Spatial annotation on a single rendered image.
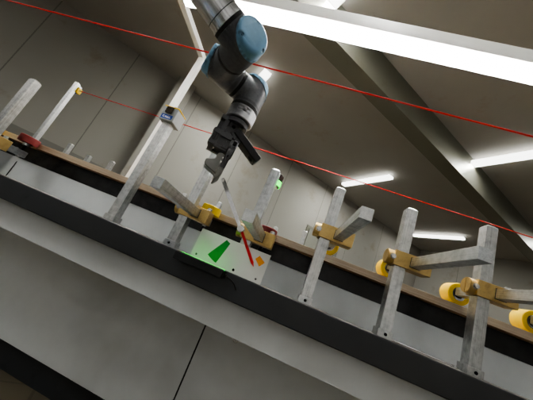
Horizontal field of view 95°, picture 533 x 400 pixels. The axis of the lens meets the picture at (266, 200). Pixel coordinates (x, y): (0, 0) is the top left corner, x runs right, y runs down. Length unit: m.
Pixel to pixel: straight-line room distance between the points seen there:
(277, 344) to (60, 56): 5.12
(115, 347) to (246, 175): 4.33
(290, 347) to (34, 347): 1.04
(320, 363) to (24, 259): 1.33
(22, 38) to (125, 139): 1.86
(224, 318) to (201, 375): 0.32
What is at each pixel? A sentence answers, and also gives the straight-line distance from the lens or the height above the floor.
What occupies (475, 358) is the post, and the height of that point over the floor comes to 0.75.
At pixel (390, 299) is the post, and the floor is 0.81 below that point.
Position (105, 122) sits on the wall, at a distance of 4.93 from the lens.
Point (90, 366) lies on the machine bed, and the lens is 1.33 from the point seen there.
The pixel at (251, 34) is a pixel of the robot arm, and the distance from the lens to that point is 0.71.
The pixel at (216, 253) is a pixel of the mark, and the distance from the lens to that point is 0.87.
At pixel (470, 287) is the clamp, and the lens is 1.02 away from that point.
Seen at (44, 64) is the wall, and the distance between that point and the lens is 5.33.
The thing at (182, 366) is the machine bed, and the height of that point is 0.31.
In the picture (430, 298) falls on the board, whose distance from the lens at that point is 1.14.
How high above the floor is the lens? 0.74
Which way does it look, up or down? 16 degrees up
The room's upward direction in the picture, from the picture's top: 23 degrees clockwise
